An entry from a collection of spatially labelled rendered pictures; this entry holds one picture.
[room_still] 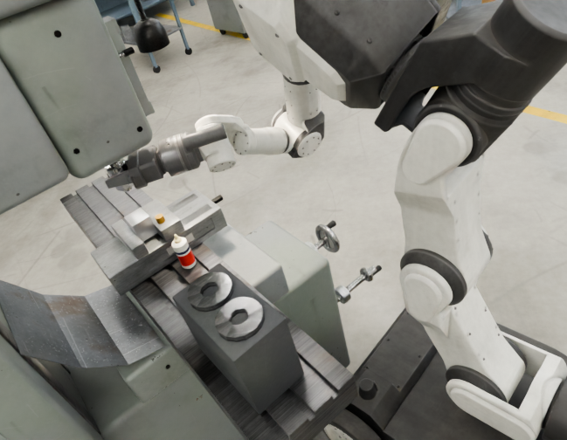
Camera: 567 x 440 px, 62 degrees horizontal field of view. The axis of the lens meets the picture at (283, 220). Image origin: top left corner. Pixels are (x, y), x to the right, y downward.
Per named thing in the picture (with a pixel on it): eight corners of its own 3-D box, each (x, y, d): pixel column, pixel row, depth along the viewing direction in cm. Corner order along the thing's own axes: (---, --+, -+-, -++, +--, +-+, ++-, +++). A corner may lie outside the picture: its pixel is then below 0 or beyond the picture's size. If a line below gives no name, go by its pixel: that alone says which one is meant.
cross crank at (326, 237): (327, 237, 178) (322, 213, 170) (349, 250, 170) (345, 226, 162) (295, 260, 172) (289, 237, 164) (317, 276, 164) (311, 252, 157)
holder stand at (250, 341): (243, 316, 111) (217, 257, 98) (305, 374, 96) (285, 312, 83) (201, 349, 106) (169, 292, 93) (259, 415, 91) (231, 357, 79)
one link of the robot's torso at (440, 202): (492, 270, 105) (540, 76, 73) (453, 326, 96) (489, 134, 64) (428, 242, 113) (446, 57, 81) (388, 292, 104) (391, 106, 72)
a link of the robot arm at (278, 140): (232, 142, 122) (285, 140, 135) (254, 167, 117) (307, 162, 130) (247, 106, 116) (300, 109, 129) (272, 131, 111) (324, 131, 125)
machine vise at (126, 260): (202, 205, 148) (190, 177, 141) (228, 225, 137) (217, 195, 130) (100, 269, 135) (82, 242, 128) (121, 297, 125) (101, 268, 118)
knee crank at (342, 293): (374, 264, 175) (372, 253, 171) (386, 272, 170) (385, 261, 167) (331, 300, 166) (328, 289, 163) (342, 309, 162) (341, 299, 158)
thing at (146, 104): (148, 107, 109) (107, 15, 96) (155, 112, 107) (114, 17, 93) (133, 115, 108) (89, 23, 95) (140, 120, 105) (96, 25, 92)
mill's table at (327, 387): (126, 184, 183) (117, 167, 178) (359, 395, 99) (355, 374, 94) (70, 216, 174) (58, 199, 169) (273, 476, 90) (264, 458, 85)
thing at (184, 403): (301, 318, 207) (270, 215, 169) (354, 362, 185) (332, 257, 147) (140, 450, 177) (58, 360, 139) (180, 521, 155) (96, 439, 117)
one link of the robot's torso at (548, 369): (563, 387, 114) (573, 356, 106) (530, 456, 104) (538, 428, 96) (480, 347, 127) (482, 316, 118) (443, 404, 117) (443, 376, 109)
